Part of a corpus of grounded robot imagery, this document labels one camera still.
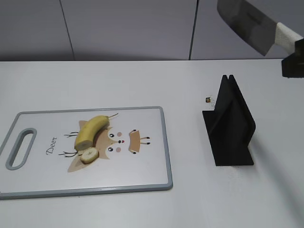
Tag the white handled kitchen knife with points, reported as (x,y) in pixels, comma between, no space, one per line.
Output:
(259,30)

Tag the white deer cutting board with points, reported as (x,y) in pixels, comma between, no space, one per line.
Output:
(38,159)

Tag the cut banana slice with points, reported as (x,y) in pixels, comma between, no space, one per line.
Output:
(88,155)

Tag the yellow banana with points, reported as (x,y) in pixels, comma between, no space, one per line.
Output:
(88,131)

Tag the small yellow black cube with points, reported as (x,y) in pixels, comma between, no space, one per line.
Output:
(208,99)

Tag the black knife stand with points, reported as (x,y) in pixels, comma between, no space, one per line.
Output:
(230,126)

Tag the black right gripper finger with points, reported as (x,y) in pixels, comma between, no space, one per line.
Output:
(293,65)

